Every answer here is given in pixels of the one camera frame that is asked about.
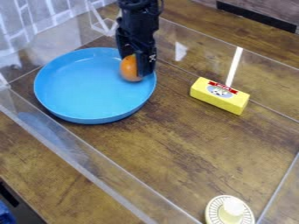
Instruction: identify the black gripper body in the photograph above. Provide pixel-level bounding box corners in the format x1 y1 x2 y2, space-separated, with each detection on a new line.
116 0 164 51

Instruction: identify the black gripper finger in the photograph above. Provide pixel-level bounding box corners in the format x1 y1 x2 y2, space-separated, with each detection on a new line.
116 28 136 58
135 47 156 78

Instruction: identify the orange ball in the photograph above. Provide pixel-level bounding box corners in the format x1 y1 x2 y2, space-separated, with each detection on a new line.
120 54 142 82

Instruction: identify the blue round tray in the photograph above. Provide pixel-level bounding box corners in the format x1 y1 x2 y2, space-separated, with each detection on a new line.
34 47 156 124

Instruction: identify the yellow butter box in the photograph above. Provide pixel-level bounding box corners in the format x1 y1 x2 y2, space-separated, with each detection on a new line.
190 77 250 116

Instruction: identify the cream round knob lid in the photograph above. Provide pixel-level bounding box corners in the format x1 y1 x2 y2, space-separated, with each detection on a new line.
205 195 257 224

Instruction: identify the clear acrylic enclosure wall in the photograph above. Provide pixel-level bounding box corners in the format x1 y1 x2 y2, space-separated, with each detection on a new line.
0 0 299 224

